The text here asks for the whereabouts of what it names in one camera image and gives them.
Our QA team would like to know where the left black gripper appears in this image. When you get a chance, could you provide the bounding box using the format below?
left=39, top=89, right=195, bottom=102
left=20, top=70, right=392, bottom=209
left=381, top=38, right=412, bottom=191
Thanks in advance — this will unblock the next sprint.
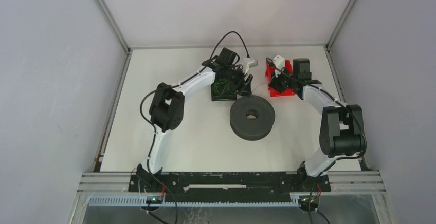
left=224, top=65, right=253, bottom=98

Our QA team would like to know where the dark grey cable spool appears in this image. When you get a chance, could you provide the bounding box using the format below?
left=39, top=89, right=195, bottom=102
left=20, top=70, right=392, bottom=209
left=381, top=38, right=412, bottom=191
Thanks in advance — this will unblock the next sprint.
left=229, top=95, right=276, bottom=141

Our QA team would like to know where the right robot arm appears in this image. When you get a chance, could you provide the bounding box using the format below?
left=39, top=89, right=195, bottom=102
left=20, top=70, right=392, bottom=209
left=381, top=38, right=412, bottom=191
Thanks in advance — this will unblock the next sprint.
left=266, top=55, right=367, bottom=191

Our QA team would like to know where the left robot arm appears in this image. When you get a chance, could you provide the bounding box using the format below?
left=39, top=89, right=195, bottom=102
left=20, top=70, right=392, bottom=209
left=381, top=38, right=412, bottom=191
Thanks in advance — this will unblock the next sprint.
left=140, top=48, right=258, bottom=192

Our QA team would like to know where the red plastic bin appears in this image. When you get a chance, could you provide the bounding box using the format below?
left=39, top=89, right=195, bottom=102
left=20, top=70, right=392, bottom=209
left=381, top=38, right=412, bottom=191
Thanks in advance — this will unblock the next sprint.
left=265, top=58, right=295, bottom=97

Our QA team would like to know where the black plastic bin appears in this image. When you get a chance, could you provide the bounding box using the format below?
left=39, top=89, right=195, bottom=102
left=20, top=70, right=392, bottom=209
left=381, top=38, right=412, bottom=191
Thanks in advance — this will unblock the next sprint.
left=210, top=80, right=237, bottom=101

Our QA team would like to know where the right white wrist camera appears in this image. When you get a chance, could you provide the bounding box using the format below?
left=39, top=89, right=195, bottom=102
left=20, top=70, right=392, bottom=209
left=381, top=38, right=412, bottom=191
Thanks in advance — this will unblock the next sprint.
left=272, top=55, right=285, bottom=77

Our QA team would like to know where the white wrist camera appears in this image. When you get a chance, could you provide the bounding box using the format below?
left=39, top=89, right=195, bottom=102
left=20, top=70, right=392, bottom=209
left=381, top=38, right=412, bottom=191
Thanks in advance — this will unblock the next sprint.
left=242, top=57, right=258, bottom=74
left=272, top=55, right=285, bottom=77

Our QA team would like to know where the green cable in black bin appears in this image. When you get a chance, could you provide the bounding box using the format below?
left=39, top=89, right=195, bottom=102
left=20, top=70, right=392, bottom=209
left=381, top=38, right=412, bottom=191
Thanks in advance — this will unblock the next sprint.
left=213, top=81, right=235, bottom=97

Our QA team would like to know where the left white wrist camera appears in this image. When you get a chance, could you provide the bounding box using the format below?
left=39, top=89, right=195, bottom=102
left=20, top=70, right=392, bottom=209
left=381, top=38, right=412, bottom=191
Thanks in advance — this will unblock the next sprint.
left=242, top=57, right=258, bottom=74

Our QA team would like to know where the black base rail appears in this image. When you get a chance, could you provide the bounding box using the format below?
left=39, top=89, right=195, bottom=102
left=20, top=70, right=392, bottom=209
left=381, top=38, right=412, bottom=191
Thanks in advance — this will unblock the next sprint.
left=128, top=170, right=332, bottom=204

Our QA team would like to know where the left black camera cable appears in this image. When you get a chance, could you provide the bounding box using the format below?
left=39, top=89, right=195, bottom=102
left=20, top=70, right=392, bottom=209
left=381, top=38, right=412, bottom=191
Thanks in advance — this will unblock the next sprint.
left=139, top=30, right=251, bottom=224

